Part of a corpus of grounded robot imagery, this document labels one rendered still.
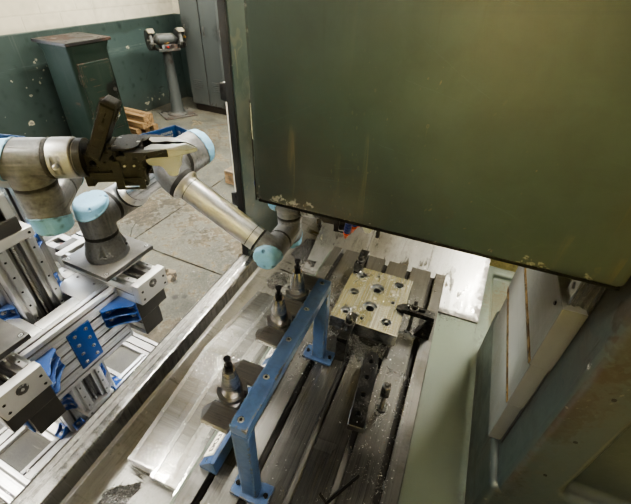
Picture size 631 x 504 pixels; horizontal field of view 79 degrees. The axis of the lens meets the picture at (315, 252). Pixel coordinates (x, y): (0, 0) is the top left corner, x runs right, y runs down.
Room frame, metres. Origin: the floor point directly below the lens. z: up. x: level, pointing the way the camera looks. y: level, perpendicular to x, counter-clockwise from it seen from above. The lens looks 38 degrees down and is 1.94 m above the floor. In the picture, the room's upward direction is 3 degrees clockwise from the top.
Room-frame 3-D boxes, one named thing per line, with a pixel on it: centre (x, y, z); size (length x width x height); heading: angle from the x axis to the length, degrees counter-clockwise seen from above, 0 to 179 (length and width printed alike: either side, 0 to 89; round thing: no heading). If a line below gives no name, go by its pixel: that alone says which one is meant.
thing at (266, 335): (0.61, 0.10, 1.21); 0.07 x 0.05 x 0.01; 69
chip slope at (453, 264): (1.53, -0.41, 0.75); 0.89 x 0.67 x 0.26; 69
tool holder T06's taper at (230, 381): (0.45, 0.16, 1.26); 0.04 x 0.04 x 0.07
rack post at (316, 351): (0.79, -0.03, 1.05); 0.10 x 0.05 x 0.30; 69
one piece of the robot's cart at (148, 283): (1.12, 0.78, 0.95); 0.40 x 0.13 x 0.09; 66
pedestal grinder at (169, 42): (5.76, 2.14, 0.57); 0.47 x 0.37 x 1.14; 126
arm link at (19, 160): (0.64, 0.54, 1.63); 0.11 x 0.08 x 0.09; 99
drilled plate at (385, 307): (0.99, -0.22, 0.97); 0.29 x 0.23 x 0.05; 159
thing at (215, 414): (0.40, 0.18, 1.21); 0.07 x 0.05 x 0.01; 69
